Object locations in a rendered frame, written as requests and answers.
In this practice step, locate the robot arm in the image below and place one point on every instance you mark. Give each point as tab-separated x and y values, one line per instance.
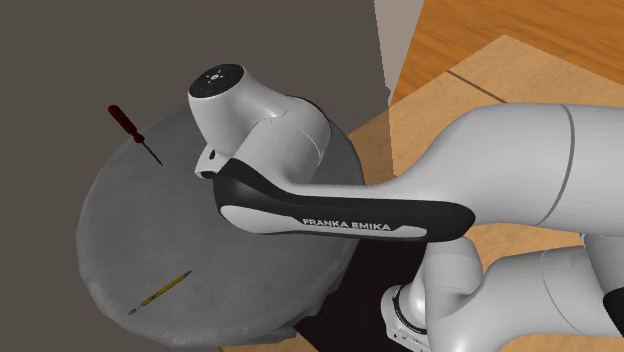
487	161

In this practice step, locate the yellow pen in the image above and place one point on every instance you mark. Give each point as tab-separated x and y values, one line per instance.
161	292

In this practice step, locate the round grey table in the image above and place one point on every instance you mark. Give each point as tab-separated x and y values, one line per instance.
161	229

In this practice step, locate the dark robot stand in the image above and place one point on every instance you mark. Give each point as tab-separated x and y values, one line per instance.
360	297

